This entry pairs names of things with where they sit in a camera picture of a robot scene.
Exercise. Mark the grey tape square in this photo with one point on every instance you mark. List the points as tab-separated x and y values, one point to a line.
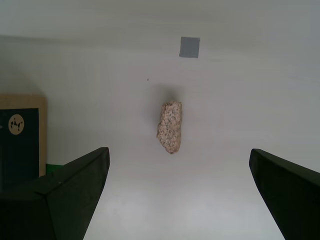
189	47

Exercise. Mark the speckled granite rock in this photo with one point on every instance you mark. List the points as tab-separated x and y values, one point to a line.
170	127

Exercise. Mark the small green tape piece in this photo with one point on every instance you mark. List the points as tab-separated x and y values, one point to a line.
53	167

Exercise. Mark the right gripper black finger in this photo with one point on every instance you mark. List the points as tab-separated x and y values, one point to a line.
290	200
62	200

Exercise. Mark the open brown cardboard box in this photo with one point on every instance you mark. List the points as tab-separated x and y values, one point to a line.
22	140

